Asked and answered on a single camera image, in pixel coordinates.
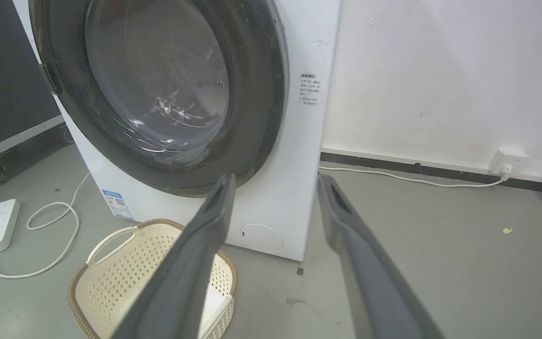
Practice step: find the white wall socket plug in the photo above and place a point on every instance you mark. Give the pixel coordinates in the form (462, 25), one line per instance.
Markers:
(507, 162)

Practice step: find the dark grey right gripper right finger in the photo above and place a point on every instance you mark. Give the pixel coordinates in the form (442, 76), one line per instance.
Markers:
(374, 282)

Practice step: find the round dark washing machine door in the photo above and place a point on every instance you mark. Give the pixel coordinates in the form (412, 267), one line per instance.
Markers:
(158, 89)

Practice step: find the white front-load washing machine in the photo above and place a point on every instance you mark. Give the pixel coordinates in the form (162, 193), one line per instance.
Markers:
(294, 155)

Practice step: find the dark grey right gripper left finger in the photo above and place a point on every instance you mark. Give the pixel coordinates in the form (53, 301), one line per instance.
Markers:
(181, 278)

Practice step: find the cream perforated laundry basket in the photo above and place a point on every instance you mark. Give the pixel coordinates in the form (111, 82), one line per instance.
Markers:
(111, 282)

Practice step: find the dark board with metal frame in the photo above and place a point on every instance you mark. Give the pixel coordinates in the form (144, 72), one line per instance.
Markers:
(3, 80)

